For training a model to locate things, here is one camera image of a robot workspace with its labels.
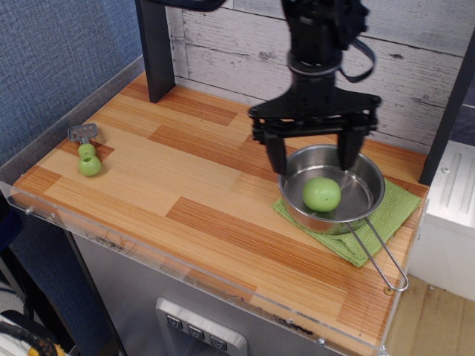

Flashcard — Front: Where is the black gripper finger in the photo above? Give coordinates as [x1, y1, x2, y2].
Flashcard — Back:
[264, 135, 286, 175]
[337, 130, 366, 171]

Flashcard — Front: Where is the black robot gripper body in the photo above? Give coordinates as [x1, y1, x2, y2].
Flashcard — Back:
[249, 62, 381, 145]

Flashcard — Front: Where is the green toy pear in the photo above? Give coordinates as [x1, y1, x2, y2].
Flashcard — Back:
[302, 177, 341, 212]

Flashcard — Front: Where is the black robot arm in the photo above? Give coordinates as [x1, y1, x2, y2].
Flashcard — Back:
[249, 1, 381, 175]

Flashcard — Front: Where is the stainless steel pot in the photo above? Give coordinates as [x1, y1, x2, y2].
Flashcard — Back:
[278, 145, 409, 292]

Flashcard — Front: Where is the green woven cloth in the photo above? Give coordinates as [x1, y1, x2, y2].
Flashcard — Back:
[272, 180, 421, 268]

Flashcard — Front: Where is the white ridged box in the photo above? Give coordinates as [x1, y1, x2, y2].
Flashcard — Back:
[409, 141, 474, 300]

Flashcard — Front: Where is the stainless steel cabinet front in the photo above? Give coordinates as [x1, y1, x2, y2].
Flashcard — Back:
[73, 235, 339, 355]

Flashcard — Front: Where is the silver dispenser button panel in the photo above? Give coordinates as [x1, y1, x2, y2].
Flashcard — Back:
[155, 297, 248, 356]

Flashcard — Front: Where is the yellow black object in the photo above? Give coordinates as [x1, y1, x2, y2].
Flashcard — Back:
[27, 338, 57, 356]

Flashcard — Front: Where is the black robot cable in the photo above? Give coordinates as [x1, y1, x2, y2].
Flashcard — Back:
[337, 35, 376, 85]

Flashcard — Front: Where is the black right post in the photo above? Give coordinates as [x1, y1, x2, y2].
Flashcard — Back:
[419, 36, 474, 185]

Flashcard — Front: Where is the black post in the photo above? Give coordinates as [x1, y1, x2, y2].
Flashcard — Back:
[135, 0, 175, 103]
[419, 36, 474, 185]

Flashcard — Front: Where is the black left post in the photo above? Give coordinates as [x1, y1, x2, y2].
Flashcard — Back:
[135, 0, 175, 103]

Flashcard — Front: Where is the green handled toy spatula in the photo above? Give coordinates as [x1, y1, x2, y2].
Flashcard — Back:
[68, 123, 102, 177]

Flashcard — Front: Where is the clear acrylic guard rail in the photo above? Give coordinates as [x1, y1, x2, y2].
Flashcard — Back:
[1, 74, 421, 355]

